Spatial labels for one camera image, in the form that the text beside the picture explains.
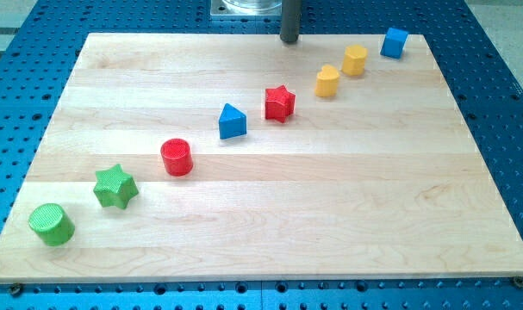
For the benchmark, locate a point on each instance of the yellow heart block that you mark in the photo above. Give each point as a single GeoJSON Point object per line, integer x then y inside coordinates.
{"type": "Point", "coordinates": [327, 81]}

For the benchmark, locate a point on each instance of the blue cube block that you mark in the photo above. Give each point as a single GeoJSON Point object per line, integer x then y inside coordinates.
{"type": "Point", "coordinates": [394, 42]}

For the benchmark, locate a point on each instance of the green cylinder block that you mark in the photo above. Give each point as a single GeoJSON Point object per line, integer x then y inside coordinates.
{"type": "Point", "coordinates": [51, 224]}

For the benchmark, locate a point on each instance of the red star block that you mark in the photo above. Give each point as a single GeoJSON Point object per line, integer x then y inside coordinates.
{"type": "Point", "coordinates": [279, 104]}

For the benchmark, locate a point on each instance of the blue triangle block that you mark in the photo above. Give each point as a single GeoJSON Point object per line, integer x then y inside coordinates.
{"type": "Point", "coordinates": [232, 122]}

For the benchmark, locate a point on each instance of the red cylinder block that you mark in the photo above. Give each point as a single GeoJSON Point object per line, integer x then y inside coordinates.
{"type": "Point", "coordinates": [177, 157]}

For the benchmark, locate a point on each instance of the yellow hexagon block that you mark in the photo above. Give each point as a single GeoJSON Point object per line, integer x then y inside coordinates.
{"type": "Point", "coordinates": [354, 60]}

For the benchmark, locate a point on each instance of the right board clamp screw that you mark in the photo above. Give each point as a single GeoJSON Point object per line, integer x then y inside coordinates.
{"type": "Point", "coordinates": [517, 282]}

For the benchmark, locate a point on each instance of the light wooden board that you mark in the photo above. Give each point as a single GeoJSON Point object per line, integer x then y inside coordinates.
{"type": "Point", "coordinates": [382, 180]}

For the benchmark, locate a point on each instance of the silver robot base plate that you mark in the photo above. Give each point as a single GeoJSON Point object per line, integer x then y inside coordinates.
{"type": "Point", "coordinates": [232, 8]}

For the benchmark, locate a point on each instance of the green star block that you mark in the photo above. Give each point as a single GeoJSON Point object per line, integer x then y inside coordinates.
{"type": "Point", "coordinates": [115, 187]}

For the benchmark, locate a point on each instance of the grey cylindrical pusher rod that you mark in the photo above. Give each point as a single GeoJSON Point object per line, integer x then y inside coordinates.
{"type": "Point", "coordinates": [290, 21]}

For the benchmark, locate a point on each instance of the board clamp screw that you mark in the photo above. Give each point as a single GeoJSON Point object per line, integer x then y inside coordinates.
{"type": "Point", "coordinates": [15, 289]}
{"type": "Point", "coordinates": [517, 282]}

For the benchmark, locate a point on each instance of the left board clamp screw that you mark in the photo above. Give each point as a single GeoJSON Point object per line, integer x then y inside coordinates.
{"type": "Point", "coordinates": [15, 289]}

